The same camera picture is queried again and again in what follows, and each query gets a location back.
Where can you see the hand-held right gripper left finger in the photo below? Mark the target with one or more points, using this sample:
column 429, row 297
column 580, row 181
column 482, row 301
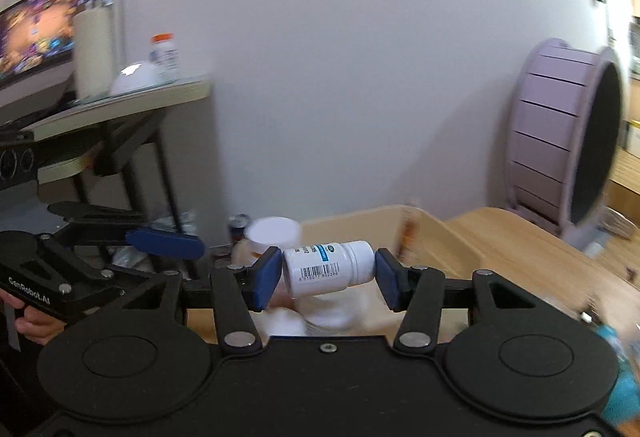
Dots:
column 267, row 279

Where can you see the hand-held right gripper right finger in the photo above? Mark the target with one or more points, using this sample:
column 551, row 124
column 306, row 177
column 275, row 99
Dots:
column 389, row 281

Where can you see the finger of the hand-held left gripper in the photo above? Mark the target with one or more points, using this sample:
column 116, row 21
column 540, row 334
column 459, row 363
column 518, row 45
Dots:
column 167, row 244

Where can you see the white pill bottle blue label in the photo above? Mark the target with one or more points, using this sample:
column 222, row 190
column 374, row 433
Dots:
column 325, row 269

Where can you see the beige storage box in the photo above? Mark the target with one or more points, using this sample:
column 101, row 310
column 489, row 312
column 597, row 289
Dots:
column 450, row 242

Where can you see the person's left hand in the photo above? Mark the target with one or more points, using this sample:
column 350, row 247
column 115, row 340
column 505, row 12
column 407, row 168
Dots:
column 36, row 324

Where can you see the amber bottle white lid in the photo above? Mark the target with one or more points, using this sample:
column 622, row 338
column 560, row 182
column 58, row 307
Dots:
column 272, row 232

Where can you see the dark can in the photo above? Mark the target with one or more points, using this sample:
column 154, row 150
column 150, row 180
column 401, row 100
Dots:
column 239, row 227

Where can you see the wooden desk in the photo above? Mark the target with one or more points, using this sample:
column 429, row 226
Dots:
column 525, row 242

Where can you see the side table black legs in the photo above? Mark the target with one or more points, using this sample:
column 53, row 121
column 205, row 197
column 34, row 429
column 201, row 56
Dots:
column 150, row 97

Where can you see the white bottle orange cap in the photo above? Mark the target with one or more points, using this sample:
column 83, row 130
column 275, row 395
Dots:
column 165, row 59

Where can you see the paper towel roll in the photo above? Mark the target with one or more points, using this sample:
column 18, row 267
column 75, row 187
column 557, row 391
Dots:
column 92, row 52

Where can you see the purple cat wheel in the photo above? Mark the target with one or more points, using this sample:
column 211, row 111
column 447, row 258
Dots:
column 545, row 117

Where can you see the computer monitor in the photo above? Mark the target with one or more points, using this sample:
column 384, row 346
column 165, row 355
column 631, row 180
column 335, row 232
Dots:
column 40, row 27

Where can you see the teal lidded jar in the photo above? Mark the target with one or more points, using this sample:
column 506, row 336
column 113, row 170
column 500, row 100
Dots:
column 627, row 392

